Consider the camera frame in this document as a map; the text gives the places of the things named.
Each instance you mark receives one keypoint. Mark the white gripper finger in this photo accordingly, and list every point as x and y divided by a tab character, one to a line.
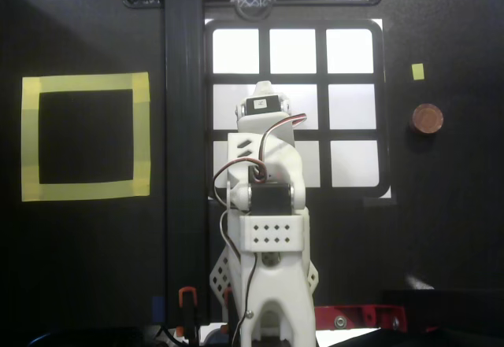
264	88

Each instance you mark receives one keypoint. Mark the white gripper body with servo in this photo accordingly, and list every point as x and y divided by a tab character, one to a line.
263	105

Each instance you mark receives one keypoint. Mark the brown cylinder puck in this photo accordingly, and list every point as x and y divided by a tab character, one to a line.
427	118

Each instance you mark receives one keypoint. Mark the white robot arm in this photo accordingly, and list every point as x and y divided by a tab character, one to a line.
271	284

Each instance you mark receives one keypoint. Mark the white paper sheet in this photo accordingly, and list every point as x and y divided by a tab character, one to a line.
236	50

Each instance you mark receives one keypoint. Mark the small yellow tape piece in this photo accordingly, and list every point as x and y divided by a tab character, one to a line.
417	71

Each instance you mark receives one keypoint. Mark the orange black clamp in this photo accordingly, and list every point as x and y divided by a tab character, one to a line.
227	296
188	307

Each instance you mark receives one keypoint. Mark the yellow tape square outline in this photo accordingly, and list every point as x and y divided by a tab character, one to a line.
78	81

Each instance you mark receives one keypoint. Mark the blue tape piece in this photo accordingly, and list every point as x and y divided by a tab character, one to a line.
158	309

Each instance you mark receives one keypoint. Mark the black grid frame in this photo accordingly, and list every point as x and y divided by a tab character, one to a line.
321	78

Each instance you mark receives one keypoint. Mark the black ribbed rail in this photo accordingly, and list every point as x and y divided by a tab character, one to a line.
185	126

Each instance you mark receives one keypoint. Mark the white perforated base plate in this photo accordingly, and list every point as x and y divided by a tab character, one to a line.
219	278

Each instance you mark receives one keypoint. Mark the red bracket with bolt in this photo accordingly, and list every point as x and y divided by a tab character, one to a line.
354	314

